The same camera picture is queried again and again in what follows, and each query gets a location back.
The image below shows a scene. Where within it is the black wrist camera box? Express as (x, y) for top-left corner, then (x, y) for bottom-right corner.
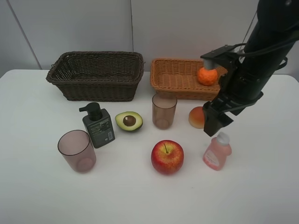
(200, 45), (238, 70)

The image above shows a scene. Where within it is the dark green pump bottle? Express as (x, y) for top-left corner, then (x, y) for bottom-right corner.
(79, 102), (115, 148)

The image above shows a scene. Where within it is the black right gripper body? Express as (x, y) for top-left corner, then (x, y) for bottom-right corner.
(204, 54), (273, 115)

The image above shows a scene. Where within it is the orange mandarin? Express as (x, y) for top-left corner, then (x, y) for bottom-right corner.
(197, 67), (218, 86)

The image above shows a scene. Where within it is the red yellow apple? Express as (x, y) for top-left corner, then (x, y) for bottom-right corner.
(151, 140), (184, 175)

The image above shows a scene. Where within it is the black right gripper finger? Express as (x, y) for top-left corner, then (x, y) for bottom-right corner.
(218, 113), (233, 129)
(203, 108), (220, 137)

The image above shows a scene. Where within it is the orange wicker basket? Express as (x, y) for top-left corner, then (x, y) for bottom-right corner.
(150, 58), (220, 101)

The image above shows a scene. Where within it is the pink bottle white cap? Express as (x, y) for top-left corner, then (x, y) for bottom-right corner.
(203, 132), (232, 171)

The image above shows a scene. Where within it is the round peach-coloured bun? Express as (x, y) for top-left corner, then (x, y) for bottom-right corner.
(188, 106), (205, 129)

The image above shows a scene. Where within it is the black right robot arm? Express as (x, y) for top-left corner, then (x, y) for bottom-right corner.
(201, 0), (299, 137)

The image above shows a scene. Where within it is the purple translucent cup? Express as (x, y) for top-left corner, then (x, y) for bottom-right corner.
(57, 130), (97, 173)

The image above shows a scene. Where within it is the halved avocado with pit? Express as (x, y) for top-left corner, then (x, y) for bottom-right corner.
(115, 111), (143, 132)

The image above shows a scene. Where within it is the brown translucent cup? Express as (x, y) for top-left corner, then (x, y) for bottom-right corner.
(152, 92), (178, 130)

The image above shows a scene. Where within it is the dark brown wicker basket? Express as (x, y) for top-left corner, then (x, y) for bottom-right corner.
(46, 51), (144, 102)

